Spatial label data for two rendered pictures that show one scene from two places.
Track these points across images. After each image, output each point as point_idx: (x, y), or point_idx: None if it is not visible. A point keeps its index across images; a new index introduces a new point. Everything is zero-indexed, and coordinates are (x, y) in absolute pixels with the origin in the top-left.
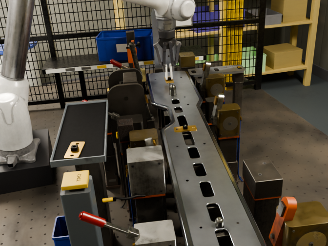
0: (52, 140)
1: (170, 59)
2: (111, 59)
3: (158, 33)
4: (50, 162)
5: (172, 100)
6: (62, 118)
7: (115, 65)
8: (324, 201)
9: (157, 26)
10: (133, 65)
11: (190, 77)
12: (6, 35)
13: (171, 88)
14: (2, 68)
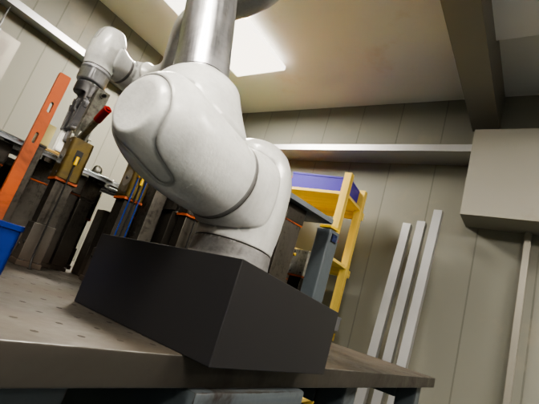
0: (14, 289)
1: (66, 124)
2: (109, 107)
3: (94, 90)
4: (333, 220)
5: (109, 186)
6: (295, 195)
7: (105, 117)
8: None
9: (103, 82)
10: (53, 115)
11: (13, 151)
12: (235, 14)
13: (102, 170)
14: (228, 70)
